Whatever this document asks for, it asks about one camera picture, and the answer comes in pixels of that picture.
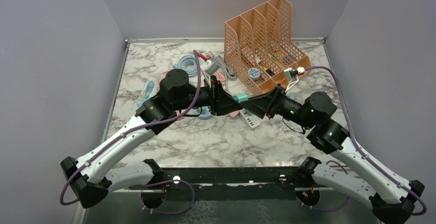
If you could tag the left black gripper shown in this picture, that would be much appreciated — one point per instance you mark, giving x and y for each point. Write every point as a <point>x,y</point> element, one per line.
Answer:
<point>221,103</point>

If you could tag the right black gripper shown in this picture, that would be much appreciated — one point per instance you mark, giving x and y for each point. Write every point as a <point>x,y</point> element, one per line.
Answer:
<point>269,104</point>

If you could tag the teal plug adapter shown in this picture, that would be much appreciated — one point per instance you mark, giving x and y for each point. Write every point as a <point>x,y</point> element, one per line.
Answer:
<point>240,97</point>

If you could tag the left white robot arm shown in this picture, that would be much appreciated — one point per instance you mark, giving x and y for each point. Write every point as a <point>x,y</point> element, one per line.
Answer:
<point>91,177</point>

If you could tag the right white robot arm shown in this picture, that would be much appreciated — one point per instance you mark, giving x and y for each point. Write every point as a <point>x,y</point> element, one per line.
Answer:
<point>391,197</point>

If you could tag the pink power strip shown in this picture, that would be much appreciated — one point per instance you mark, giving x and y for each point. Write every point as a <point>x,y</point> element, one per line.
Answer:
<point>234,114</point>

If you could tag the blue round power strip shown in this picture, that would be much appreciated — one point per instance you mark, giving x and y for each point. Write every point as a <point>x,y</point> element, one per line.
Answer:
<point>203,113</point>

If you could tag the white power strip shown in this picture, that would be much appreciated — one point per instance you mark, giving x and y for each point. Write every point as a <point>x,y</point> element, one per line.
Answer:
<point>252,121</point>

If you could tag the blue patterned round tin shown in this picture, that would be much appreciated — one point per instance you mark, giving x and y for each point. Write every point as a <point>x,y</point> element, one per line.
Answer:
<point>254,73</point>

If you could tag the orange mesh file organizer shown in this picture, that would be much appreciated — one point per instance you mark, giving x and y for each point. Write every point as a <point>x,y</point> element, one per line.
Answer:
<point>261,38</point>

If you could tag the blue oval power strip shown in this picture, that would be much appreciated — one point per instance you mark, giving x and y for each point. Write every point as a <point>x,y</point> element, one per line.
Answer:
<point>148,91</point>

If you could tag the black mounting rail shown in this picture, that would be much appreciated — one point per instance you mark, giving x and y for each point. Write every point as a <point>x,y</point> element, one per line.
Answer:
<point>228,183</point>

